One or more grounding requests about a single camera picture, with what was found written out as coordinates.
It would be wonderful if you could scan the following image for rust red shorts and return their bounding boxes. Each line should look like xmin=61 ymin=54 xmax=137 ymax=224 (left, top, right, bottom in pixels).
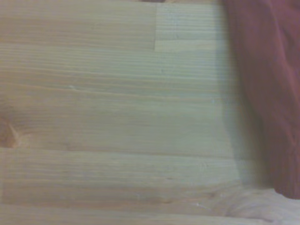
xmin=217 ymin=0 xmax=300 ymax=200

